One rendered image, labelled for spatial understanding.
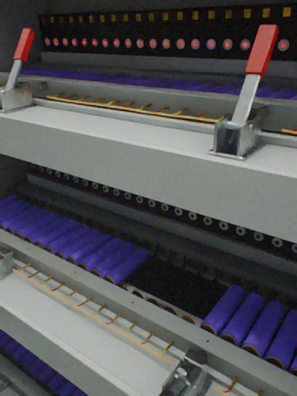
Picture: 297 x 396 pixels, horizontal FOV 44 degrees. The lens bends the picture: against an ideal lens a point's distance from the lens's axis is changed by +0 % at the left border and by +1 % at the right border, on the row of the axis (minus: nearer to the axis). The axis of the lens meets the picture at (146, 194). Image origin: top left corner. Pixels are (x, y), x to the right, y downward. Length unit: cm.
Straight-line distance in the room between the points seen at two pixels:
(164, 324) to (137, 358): 4
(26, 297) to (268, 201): 29
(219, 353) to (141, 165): 17
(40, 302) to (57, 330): 5
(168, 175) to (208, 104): 9
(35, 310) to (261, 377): 23
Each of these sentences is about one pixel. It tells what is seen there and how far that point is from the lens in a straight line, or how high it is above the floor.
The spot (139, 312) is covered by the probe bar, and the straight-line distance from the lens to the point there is 36.
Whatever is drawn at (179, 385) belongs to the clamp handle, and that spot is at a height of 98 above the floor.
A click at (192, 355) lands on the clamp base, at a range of 33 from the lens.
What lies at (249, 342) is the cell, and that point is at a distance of 35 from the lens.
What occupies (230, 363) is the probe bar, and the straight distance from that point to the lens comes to 33.
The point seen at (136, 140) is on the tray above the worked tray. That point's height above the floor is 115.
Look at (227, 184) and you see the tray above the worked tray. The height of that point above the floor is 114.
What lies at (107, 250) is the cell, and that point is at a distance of 46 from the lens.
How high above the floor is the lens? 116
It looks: 10 degrees down
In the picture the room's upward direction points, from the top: 10 degrees clockwise
